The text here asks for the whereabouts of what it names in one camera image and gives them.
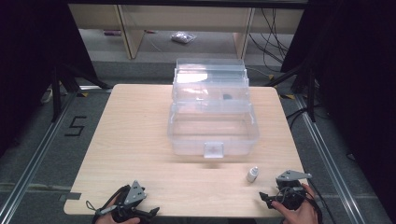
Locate black metal stand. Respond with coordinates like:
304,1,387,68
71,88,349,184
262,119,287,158
264,61,318,123
50,61,114,123

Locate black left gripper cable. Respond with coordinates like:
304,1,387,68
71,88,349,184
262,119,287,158
85,185,132,217

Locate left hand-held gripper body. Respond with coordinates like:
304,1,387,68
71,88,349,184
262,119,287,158
110,179,148,224

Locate aluminium floor rail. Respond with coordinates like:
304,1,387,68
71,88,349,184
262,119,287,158
0,90,79,224
293,92,372,224

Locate white cable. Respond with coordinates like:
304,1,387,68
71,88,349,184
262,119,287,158
39,88,64,105

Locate clear plastic storage box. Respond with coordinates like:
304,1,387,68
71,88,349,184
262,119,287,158
167,57,261,160

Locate person's left hand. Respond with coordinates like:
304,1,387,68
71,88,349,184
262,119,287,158
93,195,142,224

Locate black floor cables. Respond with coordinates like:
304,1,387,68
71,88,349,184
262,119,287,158
247,7,291,65

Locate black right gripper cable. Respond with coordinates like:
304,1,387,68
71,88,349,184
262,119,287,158
306,178,338,224

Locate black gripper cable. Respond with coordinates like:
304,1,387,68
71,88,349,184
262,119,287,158
85,185,132,217
306,178,338,224

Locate wooden shelf unit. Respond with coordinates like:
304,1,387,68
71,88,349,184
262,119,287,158
68,3,304,60

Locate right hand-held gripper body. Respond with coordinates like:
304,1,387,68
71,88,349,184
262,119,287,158
275,169,313,211

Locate small white dropper bottle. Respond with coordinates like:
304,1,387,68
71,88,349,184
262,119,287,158
246,166,260,184

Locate person's right hand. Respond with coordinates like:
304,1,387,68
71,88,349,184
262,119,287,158
270,183,319,224

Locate clear plastic bag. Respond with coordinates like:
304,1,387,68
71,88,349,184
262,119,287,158
170,31,198,45

